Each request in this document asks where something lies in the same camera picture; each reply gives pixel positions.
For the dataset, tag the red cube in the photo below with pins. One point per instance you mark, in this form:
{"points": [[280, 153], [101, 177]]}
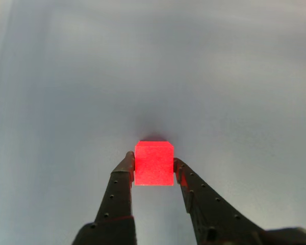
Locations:
{"points": [[154, 164]]}

